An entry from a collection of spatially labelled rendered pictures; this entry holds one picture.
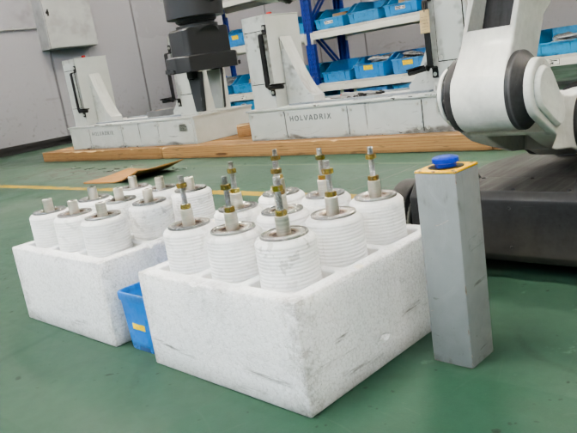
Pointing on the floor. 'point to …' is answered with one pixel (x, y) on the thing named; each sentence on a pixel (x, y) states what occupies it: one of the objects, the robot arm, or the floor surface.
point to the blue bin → (136, 317)
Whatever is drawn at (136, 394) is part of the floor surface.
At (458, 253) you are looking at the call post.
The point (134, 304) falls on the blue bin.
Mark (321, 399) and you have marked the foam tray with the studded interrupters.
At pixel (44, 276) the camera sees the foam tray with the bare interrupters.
